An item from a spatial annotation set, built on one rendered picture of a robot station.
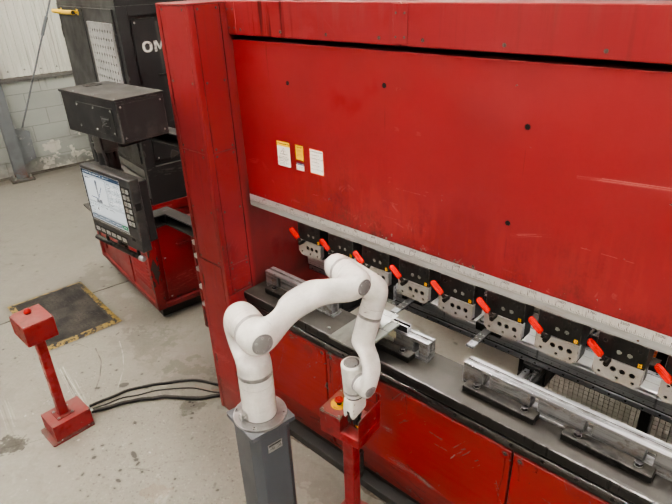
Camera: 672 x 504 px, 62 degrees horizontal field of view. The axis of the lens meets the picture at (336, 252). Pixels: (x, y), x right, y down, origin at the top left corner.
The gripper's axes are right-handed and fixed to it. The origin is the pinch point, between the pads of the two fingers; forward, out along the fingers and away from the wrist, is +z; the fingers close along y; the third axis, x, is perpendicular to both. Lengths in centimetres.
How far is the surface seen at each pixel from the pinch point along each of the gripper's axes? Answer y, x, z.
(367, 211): -43, -18, -72
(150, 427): 16, -144, 74
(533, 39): -40, 45, -143
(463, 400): -22.8, 36.1, -10.7
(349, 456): 2.3, -4.0, 22.1
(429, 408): -21.6, 21.8, 0.4
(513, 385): -32, 52, -19
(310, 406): -26, -51, 43
